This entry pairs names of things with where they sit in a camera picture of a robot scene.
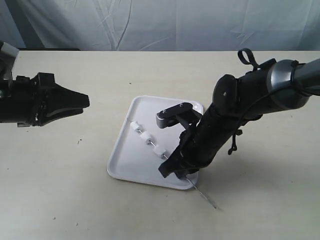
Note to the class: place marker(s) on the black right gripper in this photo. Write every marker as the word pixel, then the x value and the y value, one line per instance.
pixel 198 150

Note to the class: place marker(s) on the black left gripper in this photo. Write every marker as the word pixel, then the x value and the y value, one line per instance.
pixel 51 102

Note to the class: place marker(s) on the white marshmallow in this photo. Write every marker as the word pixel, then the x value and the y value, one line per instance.
pixel 159 151
pixel 146 137
pixel 135 126

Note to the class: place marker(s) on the thin metal skewer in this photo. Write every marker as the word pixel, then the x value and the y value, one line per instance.
pixel 165 157

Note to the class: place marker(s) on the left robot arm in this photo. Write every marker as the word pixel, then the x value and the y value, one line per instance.
pixel 14 99

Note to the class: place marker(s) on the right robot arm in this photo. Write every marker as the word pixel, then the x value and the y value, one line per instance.
pixel 274 86

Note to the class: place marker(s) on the white plastic tray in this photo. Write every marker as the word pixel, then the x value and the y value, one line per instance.
pixel 134 161

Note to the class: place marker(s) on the white backdrop curtain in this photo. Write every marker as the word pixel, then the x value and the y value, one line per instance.
pixel 161 25

